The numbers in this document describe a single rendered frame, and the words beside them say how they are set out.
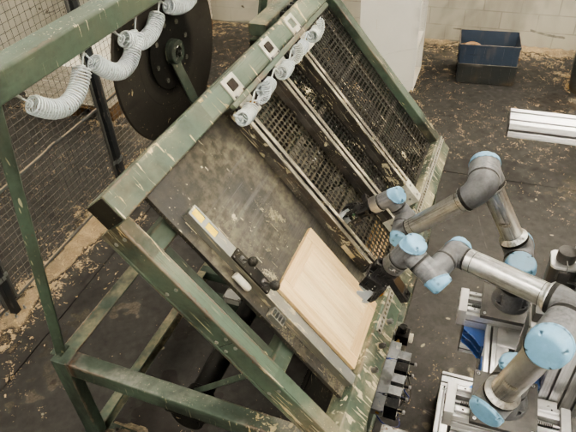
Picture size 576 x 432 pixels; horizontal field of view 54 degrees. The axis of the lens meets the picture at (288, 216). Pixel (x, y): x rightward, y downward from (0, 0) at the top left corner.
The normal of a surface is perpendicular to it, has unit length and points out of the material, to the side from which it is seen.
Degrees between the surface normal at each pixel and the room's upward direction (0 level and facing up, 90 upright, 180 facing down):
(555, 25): 90
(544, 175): 0
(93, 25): 90
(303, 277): 50
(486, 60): 90
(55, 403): 0
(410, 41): 90
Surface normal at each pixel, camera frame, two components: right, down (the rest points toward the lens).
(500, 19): -0.32, 0.62
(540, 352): -0.67, 0.40
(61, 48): 0.93, 0.20
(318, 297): 0.69, -0.34
